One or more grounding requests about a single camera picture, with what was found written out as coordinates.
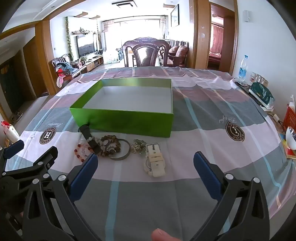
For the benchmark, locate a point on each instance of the wooden television cabinet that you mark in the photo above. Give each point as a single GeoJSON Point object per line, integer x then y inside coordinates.
{"type": "Point", "coordinates": [92, 63]}

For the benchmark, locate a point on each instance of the dark carved wooden chair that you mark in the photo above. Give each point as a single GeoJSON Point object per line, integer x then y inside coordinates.
{"type": "Point", "coordinates": [138, 49]}

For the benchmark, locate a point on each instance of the flat screen television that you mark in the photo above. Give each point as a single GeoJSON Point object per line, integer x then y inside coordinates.
{"type": "Point", "coordinates": [85, 46]}

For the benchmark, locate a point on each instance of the white wrist watch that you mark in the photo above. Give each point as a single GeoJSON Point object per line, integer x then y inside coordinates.
{"type": "Point", "coordinates": [155, 160]}

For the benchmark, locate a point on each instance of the white cartons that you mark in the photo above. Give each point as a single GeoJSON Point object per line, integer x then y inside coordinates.
{"type": "Point", "coordinates": [259, 78]}

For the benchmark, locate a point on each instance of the red plastic basket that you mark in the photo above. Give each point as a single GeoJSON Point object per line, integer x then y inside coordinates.
{"type": "Point", "coordinates": [290, 117]}

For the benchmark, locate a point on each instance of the wooden sofa with cushions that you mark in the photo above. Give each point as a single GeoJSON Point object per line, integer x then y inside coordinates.
{"type": "Point", "coordinates": [178, 52]}

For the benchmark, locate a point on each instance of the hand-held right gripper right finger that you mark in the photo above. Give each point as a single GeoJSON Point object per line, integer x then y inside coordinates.
{"type": "Point", "coordinates": [208, 176]}

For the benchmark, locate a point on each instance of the framed wall picture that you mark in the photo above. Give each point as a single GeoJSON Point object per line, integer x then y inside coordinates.
{"type": "Point", "coordinates": [175, 16]}

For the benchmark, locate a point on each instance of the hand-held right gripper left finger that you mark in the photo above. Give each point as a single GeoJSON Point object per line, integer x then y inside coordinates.
{"type": "Point", "coordinates": [84, 176]}

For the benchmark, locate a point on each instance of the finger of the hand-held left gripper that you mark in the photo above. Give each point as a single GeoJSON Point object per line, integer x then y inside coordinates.
{"type": "Point", "coordinates": [13, 148]}
{"type": "Point", "coordinates": [46, 157]}

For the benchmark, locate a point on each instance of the white standing air conditioner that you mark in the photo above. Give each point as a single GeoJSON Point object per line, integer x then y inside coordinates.
{"type": "Point", "coordinates": [103, 41]}

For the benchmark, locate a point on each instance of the clear plastic water bottle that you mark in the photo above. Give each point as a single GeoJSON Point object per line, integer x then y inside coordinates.
{"type": "Point", "coordinates": [242, 71]}

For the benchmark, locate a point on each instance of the white patterned bowl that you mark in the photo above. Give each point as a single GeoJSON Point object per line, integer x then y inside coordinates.
{"type": "Point", "coordinates": [291, 138]}

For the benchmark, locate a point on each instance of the green tissue pack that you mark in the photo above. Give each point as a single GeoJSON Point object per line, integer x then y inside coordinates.
{"type": "Point", "coordinates": [260, 93]}

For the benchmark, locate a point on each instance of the pile of clothes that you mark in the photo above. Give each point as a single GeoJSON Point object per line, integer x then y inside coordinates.
{"type": "Point", "coordinates": [66, 68]}

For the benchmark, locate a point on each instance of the person's right hand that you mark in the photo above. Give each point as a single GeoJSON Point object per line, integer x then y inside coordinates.
{"type": "Point", "coordinates": [163, 235]}

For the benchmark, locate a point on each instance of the white wall box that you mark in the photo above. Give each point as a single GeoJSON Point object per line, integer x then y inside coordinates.
{"type": "Point", "coordinates": [246, 16]}

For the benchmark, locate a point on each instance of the dark wooden armchair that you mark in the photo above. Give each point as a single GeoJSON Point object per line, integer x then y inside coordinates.
{"type": "Point", "coordinates": [55, 62]}

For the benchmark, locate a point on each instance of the red and white bag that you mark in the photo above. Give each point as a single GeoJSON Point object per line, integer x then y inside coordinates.
{"type": "Point", "coordinates": [10, 132]}

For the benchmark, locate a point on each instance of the silver metal bangle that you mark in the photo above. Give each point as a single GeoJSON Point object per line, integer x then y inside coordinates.
{"type": "Point", "coordinates": [120, 158]}

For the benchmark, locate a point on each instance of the green cardboard box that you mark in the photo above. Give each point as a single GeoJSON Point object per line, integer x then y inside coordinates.
{"type": "Point", "coordinates": [127, 122]}

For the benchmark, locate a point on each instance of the green ivy vine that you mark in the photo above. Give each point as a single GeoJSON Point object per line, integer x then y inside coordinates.
{"type": "Point", "coordinates": [68, 39]}

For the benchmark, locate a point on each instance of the black wrist watch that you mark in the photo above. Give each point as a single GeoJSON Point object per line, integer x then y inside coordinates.
{"type": "Point", "coordinates": [89, 135]}

